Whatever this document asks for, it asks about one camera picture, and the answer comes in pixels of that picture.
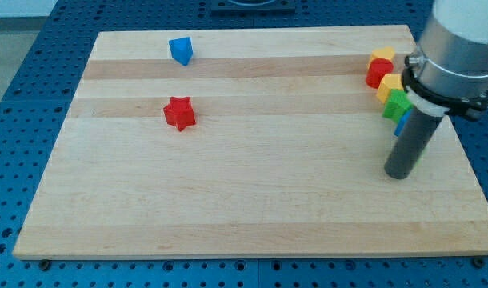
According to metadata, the red cylinder block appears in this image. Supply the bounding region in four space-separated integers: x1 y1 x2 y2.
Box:
365 58 394 88

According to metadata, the wooden board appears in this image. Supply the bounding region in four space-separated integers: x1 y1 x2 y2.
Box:
13 25 488 260

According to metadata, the yellow heart block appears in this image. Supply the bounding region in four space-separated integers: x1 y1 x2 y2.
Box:
367 46 395 66

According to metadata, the red star block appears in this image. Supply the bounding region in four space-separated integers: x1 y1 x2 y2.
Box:
163 97 197 132

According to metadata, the yellow hexagon block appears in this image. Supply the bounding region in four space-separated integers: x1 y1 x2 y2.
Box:
376 74 404 104

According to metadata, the green star block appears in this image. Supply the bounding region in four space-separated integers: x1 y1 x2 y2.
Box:
382 89 412 123

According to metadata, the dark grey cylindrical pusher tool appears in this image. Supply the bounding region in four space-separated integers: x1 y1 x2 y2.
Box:
384 107 443 179

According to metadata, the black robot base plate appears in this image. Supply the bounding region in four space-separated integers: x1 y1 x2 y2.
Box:
210 0 296 15

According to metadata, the blue triangle block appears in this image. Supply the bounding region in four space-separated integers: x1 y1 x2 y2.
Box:
169 37 194 66

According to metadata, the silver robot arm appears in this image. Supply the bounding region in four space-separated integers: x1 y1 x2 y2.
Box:
402 0 488 121

